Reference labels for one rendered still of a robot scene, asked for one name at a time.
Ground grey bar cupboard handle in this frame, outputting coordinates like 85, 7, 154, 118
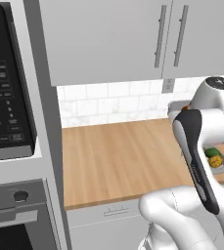
154, 4, 168, 69
173, 4, 190, 68

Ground grey drawer front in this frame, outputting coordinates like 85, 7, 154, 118
66, 198, 145, 228

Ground yellow squash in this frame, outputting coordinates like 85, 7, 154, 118
207, 154, 224, 169

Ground green avocado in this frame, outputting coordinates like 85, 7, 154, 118
204, 147, 222, 158

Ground grey base cupboard door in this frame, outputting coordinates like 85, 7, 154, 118
67, 218, 153, 250

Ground wide grey cupboard door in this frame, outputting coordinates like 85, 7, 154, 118
38, 0, 174, 88

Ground grey drawer handle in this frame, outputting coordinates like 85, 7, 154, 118
103, 207, 130, 218

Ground grey built-in oven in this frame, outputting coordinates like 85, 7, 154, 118
0, 178, 60, 250

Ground black microwave oven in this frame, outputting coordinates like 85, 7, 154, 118
0, 1, 38, 163

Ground black oven knob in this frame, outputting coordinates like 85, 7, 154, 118
13, 190, 29, 203

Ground narrow grey cupboard door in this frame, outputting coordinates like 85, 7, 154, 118
161, 0, 224, 80

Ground grey wall socket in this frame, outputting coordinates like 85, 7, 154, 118
161, 78, 176, 94

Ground grey meat container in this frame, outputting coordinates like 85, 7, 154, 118
166, 100, 196, 123

